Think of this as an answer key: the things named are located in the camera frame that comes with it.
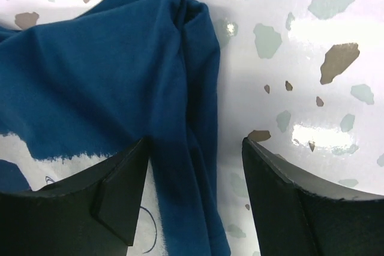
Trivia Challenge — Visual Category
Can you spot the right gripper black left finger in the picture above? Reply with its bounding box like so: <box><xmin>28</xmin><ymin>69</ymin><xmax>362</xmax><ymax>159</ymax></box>
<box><xmin>1</xmin><ymin>138</ymin><xmax>149</xmax><ymax>255</ymax></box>

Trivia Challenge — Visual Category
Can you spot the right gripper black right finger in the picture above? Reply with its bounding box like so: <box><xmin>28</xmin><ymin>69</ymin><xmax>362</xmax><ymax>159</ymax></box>
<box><xmin>242</xmin><ymin>138</ymin><xmax>383</xmax><ymax>255</ymax></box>

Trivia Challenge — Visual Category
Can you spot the blue t shirt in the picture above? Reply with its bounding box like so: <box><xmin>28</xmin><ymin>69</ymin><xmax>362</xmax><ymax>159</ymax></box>
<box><xmin>1</xmin><ymin>0</ymin><xmax>230</xmax><ymax>255</ymax></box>

